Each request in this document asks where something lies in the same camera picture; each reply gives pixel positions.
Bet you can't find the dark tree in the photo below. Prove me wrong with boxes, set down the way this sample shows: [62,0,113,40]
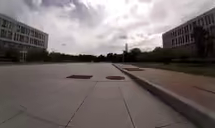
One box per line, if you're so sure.
[192,26,215,60]

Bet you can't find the grey office building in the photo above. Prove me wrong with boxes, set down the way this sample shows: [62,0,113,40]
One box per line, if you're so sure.
[161,6,215,56]

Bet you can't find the grey paved plaza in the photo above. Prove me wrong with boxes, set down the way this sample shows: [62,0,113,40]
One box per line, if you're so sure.
[0,62,199,128]

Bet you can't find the long pale office building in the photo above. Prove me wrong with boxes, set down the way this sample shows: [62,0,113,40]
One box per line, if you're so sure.
[0,11,50,61]

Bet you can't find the rectangular dark manhole cover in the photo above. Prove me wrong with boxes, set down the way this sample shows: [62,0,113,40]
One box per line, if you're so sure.
[65,74,94,80]

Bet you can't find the dark rectangular ground panel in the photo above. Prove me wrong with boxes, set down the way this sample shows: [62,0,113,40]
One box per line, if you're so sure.
[122,67,145,72]

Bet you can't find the round dark manhole cover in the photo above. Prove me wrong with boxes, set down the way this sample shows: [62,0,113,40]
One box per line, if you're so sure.
[105,75,126,81]

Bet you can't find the raised pale paved bed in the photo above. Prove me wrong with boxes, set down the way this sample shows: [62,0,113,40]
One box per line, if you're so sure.
[115,63,215,114]

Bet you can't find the distant slim tower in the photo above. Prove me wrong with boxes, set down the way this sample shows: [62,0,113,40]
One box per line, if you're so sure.
[124,42,129,54]

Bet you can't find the row of dark trees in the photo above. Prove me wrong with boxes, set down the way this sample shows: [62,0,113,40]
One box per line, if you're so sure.
[0,47,215,65]

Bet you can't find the concrete kerb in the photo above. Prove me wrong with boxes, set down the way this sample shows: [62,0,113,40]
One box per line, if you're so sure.
[112,63,215,128]

